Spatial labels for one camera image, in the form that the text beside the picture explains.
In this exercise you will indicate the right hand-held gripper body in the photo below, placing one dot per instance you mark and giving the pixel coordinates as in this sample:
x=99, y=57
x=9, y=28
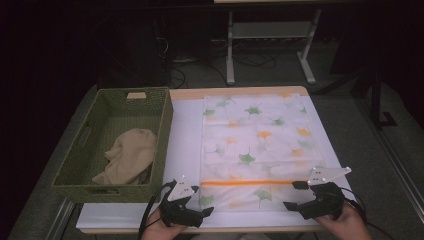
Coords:
x=325, y=200

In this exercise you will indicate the grey tray under desk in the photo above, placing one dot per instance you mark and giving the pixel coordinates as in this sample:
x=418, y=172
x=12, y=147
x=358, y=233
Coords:
x=270, y=30

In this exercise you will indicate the green woven basket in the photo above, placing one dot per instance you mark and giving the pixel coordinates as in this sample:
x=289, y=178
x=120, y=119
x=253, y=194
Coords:
x=100, y=110

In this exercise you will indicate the metal floor rail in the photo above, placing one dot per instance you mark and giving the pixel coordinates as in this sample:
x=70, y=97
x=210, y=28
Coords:
x=393, y=160
x=61, y=220

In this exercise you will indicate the black metal stand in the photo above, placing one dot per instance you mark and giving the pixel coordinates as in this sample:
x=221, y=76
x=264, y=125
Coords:
x=376, y=100

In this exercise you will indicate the person's right hand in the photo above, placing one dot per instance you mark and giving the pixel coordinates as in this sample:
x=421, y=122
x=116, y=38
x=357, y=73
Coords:
x=346, y=226

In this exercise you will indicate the white table sheet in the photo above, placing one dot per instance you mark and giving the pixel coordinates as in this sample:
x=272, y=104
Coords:
x=186, y=133

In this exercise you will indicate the beige cloth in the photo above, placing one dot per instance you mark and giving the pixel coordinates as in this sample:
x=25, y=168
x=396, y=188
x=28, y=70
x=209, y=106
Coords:
x=133, y=153

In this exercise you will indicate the leaf print zip bag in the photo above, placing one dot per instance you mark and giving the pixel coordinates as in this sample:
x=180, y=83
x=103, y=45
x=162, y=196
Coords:
x=253, y=133

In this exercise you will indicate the person's left hand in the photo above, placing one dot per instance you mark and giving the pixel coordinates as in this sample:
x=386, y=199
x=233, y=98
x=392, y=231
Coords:
x=160, y=231

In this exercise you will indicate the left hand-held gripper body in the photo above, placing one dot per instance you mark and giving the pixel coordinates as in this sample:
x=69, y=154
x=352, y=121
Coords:
x=181, y=190

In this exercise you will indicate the white metal desk frame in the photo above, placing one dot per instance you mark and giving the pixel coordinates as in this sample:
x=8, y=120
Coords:
x=230, y=66

